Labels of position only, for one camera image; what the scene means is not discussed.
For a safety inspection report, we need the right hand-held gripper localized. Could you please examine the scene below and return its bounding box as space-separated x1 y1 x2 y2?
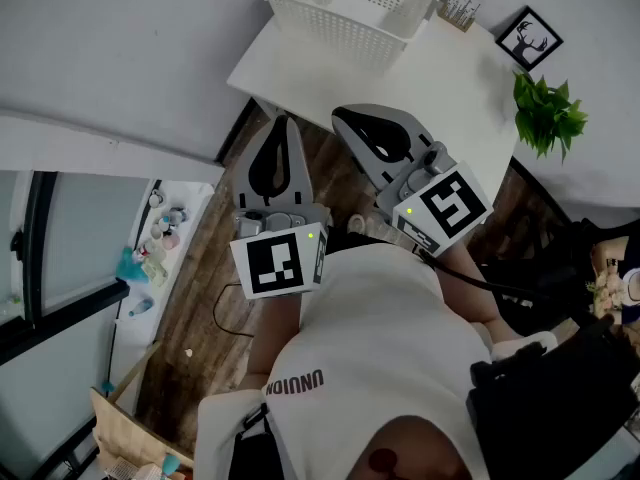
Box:
331 102 495 259

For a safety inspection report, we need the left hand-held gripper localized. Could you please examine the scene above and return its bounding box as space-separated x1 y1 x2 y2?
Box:
228 114 335 301

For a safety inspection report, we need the white plastic basket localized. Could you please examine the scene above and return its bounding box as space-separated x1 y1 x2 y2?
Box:
258 0 445 77

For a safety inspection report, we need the person's left forearm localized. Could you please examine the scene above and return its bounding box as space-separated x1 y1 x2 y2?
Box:
244 287 307 389

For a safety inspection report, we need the person's right forearm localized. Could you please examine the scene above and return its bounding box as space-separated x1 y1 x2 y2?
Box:
439 240 521 344

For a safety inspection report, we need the beige shoe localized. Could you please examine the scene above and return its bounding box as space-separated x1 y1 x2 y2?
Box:
347 212 382 235

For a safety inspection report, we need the small white card holder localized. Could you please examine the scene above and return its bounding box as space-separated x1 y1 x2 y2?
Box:
437 0 484 33

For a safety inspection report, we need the teal cloth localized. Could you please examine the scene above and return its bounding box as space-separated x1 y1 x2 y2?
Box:
115 246 150 285

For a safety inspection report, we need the green potted plant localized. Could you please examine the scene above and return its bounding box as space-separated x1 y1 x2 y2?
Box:
512 70 590 164

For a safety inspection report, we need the black framed deer picture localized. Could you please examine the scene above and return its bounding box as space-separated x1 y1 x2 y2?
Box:
494 5 565 73

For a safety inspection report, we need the white t-shirt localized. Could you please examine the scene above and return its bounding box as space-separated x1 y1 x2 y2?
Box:
192 241 559 480

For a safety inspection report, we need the wooden stick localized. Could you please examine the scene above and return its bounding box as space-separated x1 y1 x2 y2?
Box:
107 340 162 404

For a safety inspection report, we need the pale flower bouquet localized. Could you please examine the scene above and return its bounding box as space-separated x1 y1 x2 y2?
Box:
585 267 626 315

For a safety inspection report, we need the brown cardboard sheet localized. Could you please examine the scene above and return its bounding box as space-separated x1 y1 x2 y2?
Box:
89 386 196 480

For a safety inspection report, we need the dark red round pendant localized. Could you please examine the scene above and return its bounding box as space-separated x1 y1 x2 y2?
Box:
368 447 399 474

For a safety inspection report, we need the thin black floor cable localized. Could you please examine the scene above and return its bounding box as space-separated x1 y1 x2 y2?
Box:
213 281 256 339

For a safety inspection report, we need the thick black cable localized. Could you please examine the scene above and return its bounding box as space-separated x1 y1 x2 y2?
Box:
417 247 614 327

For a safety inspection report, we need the black window frame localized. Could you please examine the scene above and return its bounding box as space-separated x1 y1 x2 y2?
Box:
0 170 166 369

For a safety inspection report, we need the black shoulder strap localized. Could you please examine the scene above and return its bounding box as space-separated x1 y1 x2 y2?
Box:
233 402 286 480

